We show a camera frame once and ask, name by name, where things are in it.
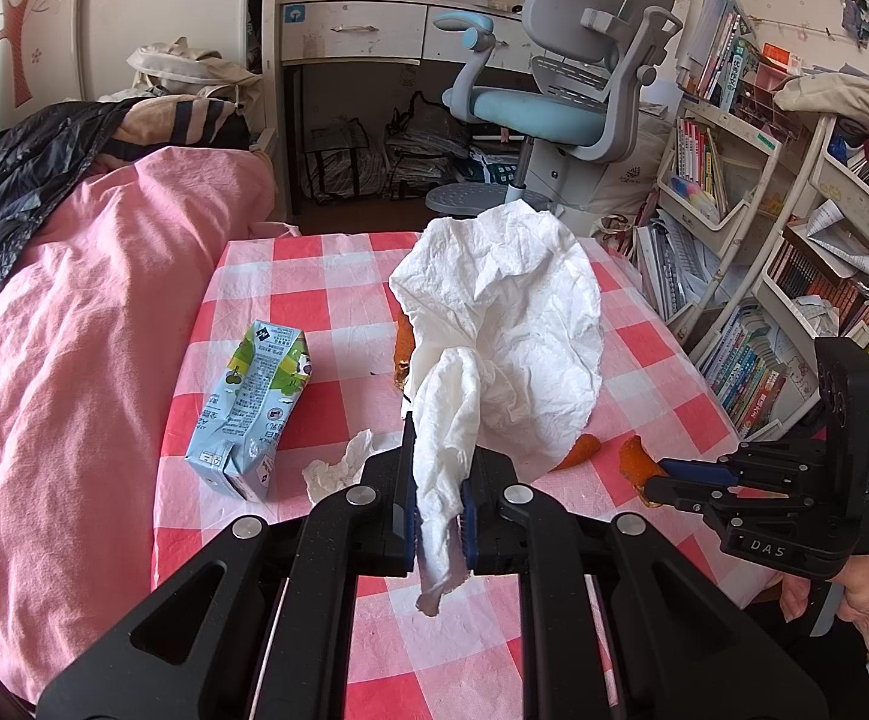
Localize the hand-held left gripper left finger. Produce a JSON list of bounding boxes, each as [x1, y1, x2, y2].
[[35, 411, 419, 720]]

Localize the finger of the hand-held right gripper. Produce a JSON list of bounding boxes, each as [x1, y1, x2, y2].
[[657, 439, 825, 488], [644, 480, 825, 518]]

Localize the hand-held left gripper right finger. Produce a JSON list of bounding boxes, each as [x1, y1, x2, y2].
[[460, 446, 829, 720]]

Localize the orange peel piece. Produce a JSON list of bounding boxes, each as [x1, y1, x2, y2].
[[554, 433, 600, 470], [618, 435, 667, 507]]

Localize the blue green milk carton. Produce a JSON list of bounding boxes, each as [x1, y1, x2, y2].
[[185, 319, 314, 502]]

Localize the large white tissue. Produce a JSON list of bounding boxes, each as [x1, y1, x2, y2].
[[389, 201, 604, 620]]

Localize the small crumpled white tissue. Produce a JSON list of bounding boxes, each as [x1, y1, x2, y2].
[[300, 429, 375, 503]]

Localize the row of colourful books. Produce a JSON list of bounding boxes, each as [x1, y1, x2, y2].
[[700, 304, 814, 436]]

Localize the row of dark books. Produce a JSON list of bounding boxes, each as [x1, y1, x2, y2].
[[768, 240, 869, 331]]

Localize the stack of papers and binders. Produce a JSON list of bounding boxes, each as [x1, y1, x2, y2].
[[633, 214, 712, 323]]

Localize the white paper sheets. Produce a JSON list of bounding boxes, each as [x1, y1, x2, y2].
[[809, 199, 869, 278]]

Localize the white tiered bookshelf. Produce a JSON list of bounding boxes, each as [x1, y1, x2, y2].
[[655, 97, 829, 335], [693, 112, 869, 442]]

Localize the red white checked tablecloth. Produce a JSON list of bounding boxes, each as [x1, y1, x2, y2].
[[151, 229, 780, 720]]

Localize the white tote bag tree print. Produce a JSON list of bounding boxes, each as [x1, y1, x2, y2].
[[588, 116, 675, 218]]

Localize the row of upright books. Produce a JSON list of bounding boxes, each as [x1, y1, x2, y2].
[[674, 120, 731, 218]]

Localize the white drawer cabinet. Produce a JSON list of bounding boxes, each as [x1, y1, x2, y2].
[[528, 139, 593, 211]]

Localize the blue white printed bag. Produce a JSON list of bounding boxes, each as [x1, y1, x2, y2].
[[471, 150, 521, 185]]

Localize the pink blanket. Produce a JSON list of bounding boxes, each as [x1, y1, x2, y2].
[[0, 144, 304, 706]]

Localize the beige cloth bundle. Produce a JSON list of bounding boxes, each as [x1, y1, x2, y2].
[[775, 64, 869, 117]]

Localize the clear storage bag black trim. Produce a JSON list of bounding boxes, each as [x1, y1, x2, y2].
[[385, 90, 473, 200], [303, 118, 375, 203]]

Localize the grey blue office chair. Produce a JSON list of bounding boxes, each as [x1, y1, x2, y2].
[[425, 0, 684, 222]]

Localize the row of tall books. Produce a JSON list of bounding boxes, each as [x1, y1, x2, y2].
[[685, 0, 761, 110]]

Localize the white desk with drawers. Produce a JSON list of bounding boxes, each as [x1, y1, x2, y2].
[[276, 0, 548, 218]]

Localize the beige canvas bag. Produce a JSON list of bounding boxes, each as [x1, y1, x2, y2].
[[127, 36, 263, 102]]

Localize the black puffer jacket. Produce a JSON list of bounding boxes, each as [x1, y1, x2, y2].
[[0, 97, 151, 297]]

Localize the white wardrobe tree decal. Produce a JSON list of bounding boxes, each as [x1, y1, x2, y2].
[[0, 0, 264, 117]]

